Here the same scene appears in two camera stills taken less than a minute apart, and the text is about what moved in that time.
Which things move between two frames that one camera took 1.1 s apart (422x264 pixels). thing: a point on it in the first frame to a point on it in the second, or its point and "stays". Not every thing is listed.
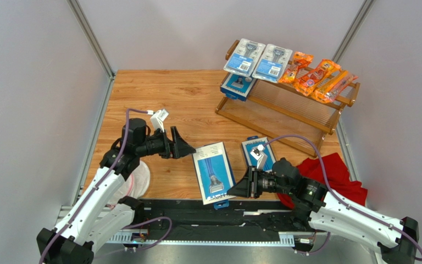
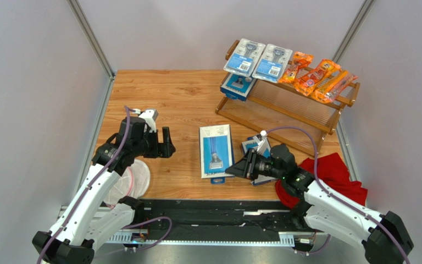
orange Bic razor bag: x=308 y=81 stays
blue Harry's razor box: x=237 y=87 stays
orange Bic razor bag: x=300 y=60 stays
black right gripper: x=251 y=182 to x=251 y=165
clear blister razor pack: x=273 y=64 stays
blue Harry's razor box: x=214 y=174 to x=216 y=152
